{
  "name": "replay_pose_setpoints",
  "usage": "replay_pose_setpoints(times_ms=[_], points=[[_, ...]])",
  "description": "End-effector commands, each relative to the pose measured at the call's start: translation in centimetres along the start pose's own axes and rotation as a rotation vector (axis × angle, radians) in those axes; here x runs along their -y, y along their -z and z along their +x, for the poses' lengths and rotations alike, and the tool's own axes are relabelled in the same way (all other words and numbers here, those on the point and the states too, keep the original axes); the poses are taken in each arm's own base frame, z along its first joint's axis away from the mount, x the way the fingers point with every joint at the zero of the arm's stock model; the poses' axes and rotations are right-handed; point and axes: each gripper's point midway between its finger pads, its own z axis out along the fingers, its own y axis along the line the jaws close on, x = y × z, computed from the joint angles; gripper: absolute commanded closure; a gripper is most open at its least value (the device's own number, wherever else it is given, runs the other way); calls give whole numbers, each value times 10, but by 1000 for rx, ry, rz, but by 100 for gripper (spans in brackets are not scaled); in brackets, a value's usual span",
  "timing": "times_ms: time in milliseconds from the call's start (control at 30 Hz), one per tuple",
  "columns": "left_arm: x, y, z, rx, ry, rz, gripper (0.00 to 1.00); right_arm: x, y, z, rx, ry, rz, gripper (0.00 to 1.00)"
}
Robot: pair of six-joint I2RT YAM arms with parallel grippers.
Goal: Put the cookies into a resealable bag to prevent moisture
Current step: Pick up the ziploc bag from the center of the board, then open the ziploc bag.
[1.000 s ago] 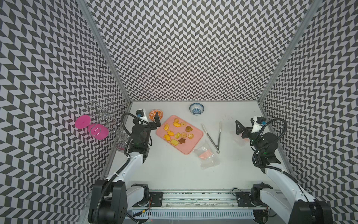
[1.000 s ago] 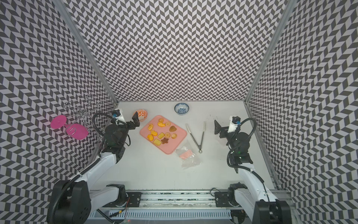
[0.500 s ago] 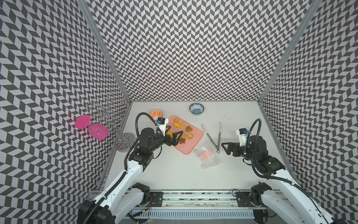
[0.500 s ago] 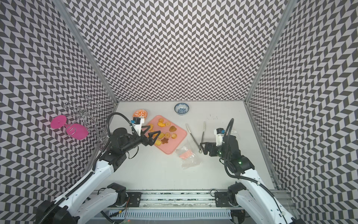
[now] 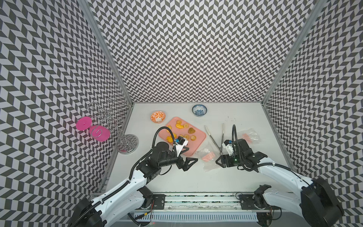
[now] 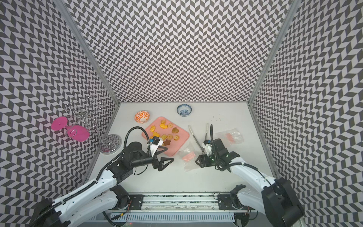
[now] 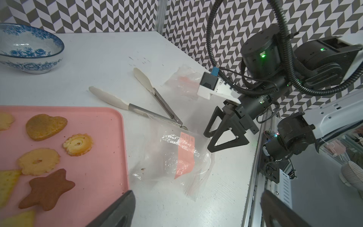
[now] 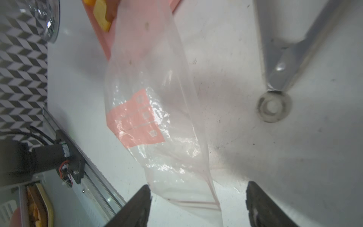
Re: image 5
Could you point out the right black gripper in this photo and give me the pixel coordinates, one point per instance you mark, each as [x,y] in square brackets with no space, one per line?
[225,159]

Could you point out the pink round disc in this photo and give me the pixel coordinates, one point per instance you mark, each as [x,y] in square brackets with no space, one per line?
[83,123]
[99,133]

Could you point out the orange patterned small bowl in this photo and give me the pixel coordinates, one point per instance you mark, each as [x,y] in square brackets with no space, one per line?
[157,117]

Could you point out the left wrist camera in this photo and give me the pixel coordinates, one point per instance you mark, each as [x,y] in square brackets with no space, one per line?
[180,142]

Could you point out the wire spiral stand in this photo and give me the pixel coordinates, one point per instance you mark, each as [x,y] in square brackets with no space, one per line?
[106,115]

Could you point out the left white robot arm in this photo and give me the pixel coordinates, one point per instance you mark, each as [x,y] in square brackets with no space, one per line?
[132,193]

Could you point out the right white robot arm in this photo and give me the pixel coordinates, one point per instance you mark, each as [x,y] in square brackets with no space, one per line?
[312,199]

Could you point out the clear resealable bag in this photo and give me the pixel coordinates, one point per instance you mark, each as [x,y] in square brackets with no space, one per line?
[209,155]
[250,135]

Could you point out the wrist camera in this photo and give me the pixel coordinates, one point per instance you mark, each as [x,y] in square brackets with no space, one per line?
[180,142]
[227,148]

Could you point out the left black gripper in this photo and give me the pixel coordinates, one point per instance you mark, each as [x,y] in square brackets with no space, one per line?
[180,164]

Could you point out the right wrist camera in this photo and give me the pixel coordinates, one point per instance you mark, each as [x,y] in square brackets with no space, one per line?
[227,148]

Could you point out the metal base rail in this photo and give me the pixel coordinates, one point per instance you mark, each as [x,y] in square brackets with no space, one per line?
[205,207]

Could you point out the pink round disc upper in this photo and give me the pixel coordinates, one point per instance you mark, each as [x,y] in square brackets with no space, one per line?
[83,123]

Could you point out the pink round disc lower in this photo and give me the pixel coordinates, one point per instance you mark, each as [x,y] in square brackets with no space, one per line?
[99,133]

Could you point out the blue patterned small bowl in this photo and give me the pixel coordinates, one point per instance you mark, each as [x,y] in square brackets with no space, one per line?
[199,110]

